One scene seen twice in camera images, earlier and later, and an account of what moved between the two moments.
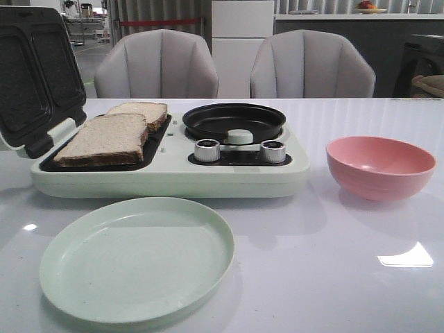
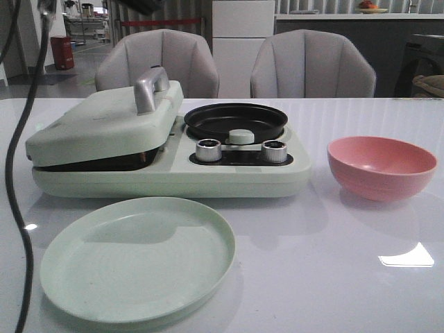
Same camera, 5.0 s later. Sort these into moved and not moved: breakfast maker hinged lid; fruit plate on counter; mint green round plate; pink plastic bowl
Moved: breakfast maker hinged lid
Not moved: fruit plate on counter; pink plastic bowl; mint green round plate
